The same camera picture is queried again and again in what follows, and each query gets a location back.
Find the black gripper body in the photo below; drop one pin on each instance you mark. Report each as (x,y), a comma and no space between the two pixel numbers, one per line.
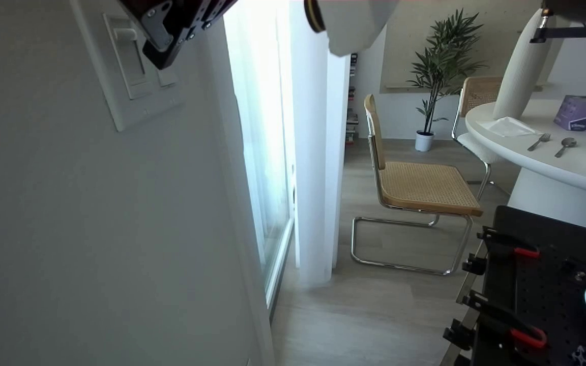
(169,22)

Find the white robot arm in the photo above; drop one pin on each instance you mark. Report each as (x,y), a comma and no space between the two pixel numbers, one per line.
(350,24)

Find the white glass sliding door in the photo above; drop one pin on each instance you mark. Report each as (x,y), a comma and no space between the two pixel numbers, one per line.
(258,76)

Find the potted green plant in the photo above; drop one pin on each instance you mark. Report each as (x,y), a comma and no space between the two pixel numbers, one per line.
(442,65)

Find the wicker cantilever chair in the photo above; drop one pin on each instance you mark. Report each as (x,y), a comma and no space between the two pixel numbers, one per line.
(417,187)

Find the white paper napkin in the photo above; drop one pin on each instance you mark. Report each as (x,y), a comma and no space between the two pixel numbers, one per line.
(508,127)

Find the red black clamp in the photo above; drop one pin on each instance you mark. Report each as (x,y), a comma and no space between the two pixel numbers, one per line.
(494,321)
(496,245)

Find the silver fork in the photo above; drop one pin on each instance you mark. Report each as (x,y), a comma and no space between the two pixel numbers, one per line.
(539,141)

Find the silver spoon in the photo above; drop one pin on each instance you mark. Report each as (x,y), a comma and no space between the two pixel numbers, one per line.
(567,143)

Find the round white table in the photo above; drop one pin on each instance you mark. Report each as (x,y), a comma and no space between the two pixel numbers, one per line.
(546,185)

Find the white switch wall plate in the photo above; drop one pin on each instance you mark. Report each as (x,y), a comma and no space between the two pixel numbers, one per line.
(125,112)

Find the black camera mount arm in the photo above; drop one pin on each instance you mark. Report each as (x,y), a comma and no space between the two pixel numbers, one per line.
(559,18)

